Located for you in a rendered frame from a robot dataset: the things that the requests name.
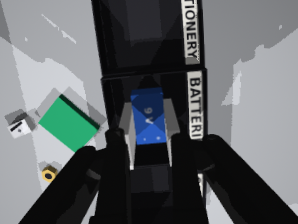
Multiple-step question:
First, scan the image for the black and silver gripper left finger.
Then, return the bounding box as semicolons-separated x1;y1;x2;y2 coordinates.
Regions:
18;102;136;224

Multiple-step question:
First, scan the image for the black three-compartment bin rack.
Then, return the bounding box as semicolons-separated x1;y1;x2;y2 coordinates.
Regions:
91;0;208;224

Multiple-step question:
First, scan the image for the yellow hex nut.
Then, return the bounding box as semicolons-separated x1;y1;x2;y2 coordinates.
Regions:
42;166;58;183

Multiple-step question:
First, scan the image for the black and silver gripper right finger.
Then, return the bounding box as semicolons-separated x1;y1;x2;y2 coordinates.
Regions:
163;98;298;224

